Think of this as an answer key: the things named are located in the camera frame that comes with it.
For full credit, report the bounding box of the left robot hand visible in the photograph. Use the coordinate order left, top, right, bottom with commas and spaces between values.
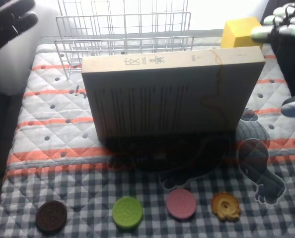
0, 0, 39, 60

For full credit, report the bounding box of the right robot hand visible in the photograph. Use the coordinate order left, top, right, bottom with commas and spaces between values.
250, 0, 295, 118

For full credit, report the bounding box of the large beige cardboard box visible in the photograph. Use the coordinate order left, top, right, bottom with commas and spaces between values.
80, 46, 266, 142

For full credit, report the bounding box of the yellow wooden block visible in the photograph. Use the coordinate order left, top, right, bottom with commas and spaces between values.
221, 16, 265, 49

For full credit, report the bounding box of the grey quilt with bear print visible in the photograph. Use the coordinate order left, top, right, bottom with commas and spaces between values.
0, 29, 295, 238

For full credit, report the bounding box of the golden butter cookie toy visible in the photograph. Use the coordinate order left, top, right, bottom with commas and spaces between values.
211, 191, 242, 222

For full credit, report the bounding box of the chocolate sandwich cookie toy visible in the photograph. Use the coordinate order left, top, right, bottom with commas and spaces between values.
35, 200, 68, 234

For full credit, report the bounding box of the pink sandwich cookie toy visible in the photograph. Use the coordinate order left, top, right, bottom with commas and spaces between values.
165, 188, 197, 222

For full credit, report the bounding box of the green sandwich cookie toy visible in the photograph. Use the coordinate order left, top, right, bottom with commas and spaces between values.
111, 195, 144, 230

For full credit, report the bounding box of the black coiled cable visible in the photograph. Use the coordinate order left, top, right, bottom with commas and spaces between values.
271, 0, 295, 28

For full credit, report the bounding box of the white wire rack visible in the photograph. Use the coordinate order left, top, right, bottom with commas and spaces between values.
54, 0, 195, 81

